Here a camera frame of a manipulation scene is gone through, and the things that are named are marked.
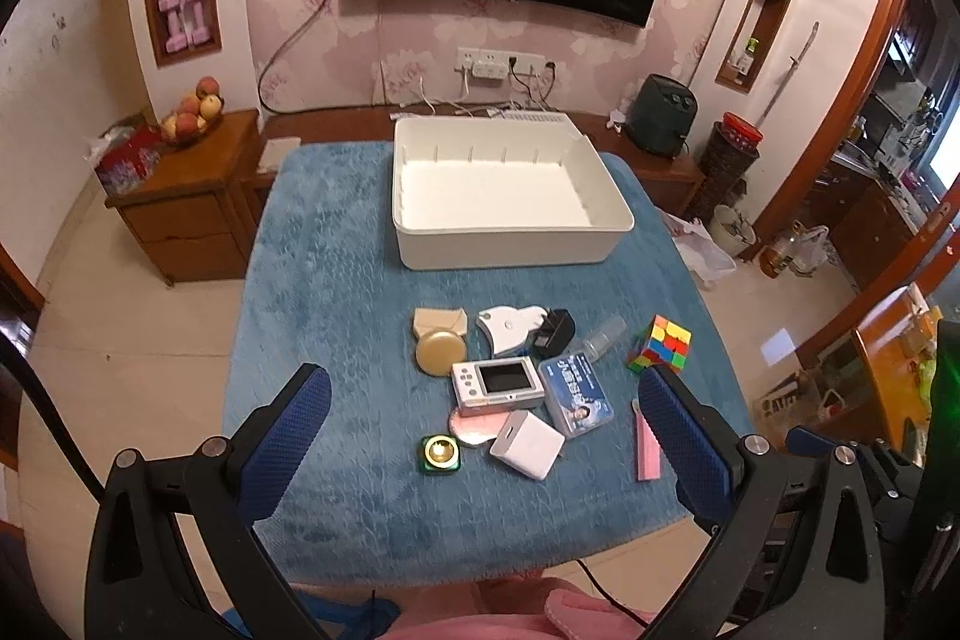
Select pink stick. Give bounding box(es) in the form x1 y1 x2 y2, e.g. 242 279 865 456
631 399 662 482

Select multicolour puzzle cube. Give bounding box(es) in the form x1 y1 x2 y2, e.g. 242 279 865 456
626 315 692 372

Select blue labelled clear box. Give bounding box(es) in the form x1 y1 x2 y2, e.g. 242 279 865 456
537 351 613 438

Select green gold small box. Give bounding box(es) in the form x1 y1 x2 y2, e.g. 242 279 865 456
418 434 460 474

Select white cube charger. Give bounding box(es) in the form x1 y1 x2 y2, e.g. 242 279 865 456
490 409 566 481

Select clear plastic bottle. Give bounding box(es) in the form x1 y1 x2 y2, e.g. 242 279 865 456
569 315 626 362

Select black power adapter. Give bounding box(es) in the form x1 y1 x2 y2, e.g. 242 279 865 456
529 308 576 360

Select pink oval compact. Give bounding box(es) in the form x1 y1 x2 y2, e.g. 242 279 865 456
448 409 509 448

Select round gold tape measure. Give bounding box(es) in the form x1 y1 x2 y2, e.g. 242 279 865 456
415 328 467 377

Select beige small box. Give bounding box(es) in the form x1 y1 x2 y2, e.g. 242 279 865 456
412 307 469 339

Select white plastic scoop device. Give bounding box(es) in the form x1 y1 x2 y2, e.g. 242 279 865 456
477 305 547 357

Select white plastic bag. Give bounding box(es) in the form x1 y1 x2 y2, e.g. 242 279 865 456
659 211 737 291

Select wooden side cabinet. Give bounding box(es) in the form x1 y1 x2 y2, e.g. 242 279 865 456
106 109 263 284

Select blue plush table cloth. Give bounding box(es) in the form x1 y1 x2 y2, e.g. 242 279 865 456
221 139 755 587

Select dark wicker basket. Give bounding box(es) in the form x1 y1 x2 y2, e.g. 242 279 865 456
683 112 763 224

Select red tissue pack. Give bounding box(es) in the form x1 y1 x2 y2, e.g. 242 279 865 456
86 120 163 197

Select bowl of fruit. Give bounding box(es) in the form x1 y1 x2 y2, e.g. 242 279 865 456
160 76 224 148

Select white plastic storage bin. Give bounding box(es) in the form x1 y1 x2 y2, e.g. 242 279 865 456
392 117 635 271

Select pink dumbbells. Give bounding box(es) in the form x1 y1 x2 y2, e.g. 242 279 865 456
158 0 213 55

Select white power strip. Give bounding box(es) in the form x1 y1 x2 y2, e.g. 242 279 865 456
455 47 547 81

